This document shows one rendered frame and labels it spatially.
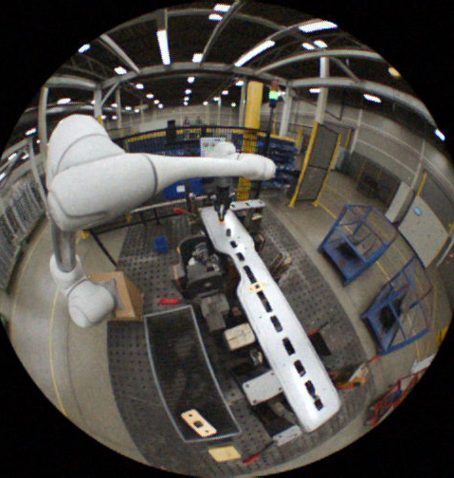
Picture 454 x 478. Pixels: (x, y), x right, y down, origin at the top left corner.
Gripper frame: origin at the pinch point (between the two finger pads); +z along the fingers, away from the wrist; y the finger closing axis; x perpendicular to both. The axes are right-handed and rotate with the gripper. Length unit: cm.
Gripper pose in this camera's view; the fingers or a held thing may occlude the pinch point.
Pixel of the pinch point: (221, 215)
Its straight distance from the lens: 84.3
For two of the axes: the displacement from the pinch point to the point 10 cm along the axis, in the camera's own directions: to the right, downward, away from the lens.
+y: 9.4, -2.1, 2.8
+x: -3.5, -6.7, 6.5
